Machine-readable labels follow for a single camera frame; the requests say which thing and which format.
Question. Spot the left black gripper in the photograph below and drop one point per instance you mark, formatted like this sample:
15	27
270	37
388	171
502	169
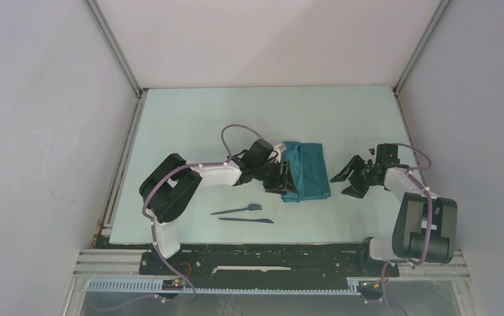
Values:
290	185

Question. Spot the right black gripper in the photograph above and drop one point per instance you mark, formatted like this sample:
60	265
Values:
356	163

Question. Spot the teal cloth napkin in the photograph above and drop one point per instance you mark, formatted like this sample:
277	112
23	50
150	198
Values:
308	170

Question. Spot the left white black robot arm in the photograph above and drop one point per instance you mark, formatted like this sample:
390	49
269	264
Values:
168	190

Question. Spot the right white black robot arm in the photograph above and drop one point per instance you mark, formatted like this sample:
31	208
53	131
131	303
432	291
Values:
426	225

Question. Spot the dark plastic knife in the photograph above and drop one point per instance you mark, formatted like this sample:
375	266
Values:
261	220

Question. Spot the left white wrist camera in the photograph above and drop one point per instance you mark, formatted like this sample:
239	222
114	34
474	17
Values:
279	150

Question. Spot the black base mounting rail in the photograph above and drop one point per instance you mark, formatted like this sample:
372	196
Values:
274	266

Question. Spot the white slotted cable duct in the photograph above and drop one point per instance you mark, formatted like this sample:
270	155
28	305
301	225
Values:
167	286

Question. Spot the aluminium frame extrusion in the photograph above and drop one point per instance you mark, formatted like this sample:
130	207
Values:
100	264

